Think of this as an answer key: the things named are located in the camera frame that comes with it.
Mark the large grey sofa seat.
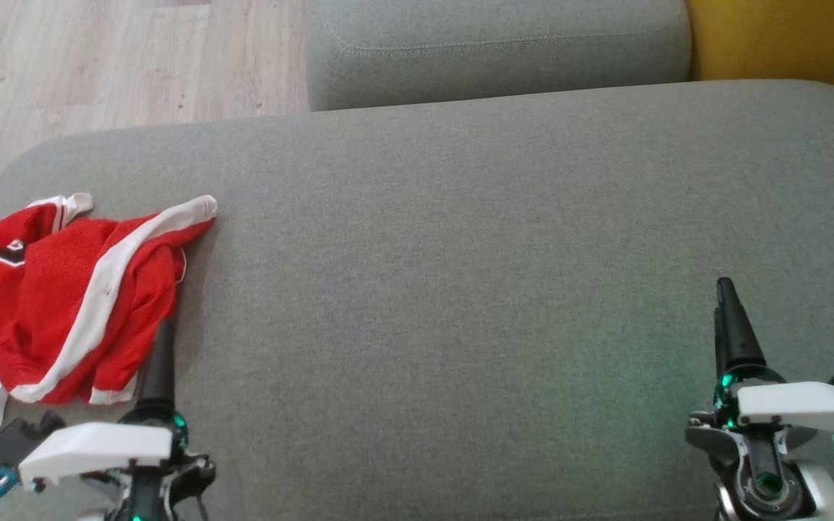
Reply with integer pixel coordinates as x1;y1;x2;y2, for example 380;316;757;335
0;80;834;521

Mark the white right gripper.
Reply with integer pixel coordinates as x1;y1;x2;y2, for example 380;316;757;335
685;277;834;521

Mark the yellow cushion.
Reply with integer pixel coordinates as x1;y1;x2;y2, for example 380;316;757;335
685;0;834;111

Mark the grey sofa cushion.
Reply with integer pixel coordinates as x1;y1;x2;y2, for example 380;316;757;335
305;0;693;112

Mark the red shorts white trim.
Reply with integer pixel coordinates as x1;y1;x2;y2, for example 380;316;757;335
0;194;219;406

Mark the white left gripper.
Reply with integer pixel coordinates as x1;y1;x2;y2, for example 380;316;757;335
19;318;215;521

